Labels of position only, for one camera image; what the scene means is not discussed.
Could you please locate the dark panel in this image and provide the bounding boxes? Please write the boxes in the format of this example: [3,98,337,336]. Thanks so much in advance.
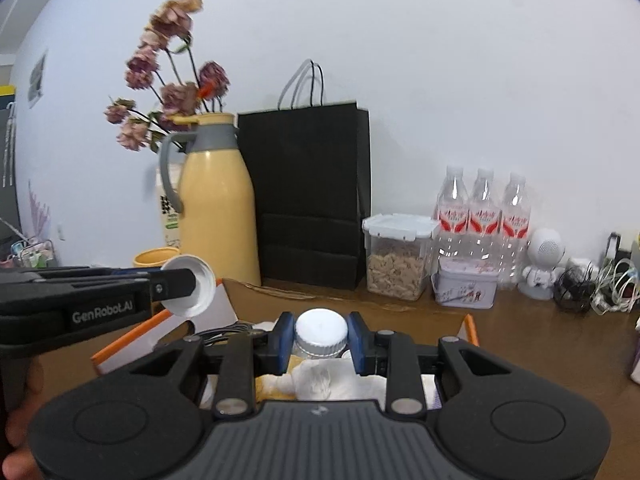
[0,102,24,241]

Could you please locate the white cloth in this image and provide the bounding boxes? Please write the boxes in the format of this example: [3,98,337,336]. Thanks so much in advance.
[292,357,389,402]

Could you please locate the white round lid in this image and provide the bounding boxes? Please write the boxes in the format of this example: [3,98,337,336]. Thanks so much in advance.
[161,255,217,318]

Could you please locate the dried rose bouquet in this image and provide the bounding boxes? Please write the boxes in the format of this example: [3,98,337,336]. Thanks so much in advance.
[104,0,231,154]

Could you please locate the yellow mug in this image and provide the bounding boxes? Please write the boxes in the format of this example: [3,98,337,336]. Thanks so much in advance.
[132,247,181,269]

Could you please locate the red cardboard box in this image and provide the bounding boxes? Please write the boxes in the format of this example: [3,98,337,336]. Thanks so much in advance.
[91,277,481,411]

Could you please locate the purple tissue pack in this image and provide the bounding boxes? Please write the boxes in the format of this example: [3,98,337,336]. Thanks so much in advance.
[627,316,640,386]

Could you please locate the wire basket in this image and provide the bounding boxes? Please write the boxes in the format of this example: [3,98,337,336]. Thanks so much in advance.
[9,240,56,269]

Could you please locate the wall picture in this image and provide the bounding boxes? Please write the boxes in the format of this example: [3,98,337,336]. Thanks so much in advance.
[27,50,49,109]

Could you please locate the black paper bag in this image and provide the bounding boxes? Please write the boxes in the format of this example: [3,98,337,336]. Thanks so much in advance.
[237,58,372,291]

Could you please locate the clear seed container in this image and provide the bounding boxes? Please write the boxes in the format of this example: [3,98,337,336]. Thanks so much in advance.
[362,213,441,302]

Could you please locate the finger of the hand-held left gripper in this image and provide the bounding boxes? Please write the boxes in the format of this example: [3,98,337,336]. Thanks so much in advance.
[30,268,199,304]
[0,266,166,284]

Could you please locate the white milk carton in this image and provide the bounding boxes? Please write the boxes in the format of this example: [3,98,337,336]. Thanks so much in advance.
[157,167,182,249]

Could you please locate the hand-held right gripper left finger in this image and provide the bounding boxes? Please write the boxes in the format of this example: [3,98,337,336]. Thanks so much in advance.
[127,311,297,420]

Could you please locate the white jar lid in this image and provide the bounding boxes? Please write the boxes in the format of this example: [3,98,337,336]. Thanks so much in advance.
[294,308,350,361]

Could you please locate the person's left hand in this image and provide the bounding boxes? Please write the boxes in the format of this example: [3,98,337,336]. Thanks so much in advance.
[4,359,47,480]

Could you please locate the white cable tangle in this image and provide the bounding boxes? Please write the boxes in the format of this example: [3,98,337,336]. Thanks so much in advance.
[590,257,640,316]

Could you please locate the clear water bottle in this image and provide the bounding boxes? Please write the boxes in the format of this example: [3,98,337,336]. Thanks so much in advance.
[436,165,471,262]
[469,167,503,262]
[500,172,531,289]

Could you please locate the purple flower wall sticker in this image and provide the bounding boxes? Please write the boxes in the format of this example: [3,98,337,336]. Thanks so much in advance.
[27,180,51,236]

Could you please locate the white tin box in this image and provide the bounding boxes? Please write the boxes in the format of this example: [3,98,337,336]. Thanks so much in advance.
[431,258,500,308]

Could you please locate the white yellow plush sheep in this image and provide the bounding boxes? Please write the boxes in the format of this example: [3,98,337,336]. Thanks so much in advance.
[255,375,297,402]

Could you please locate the white robot speaker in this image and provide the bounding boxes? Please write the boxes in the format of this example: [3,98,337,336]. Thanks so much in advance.
[517,227,569,301]

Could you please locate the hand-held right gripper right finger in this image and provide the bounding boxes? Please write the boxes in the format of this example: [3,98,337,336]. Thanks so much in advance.
[347,311,515,417]

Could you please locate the yellow thermos jug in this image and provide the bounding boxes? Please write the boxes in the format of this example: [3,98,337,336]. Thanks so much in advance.
[159,113,262,286]

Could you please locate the black cable tangle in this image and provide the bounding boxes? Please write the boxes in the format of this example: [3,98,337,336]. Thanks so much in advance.
[552,262,599,314]

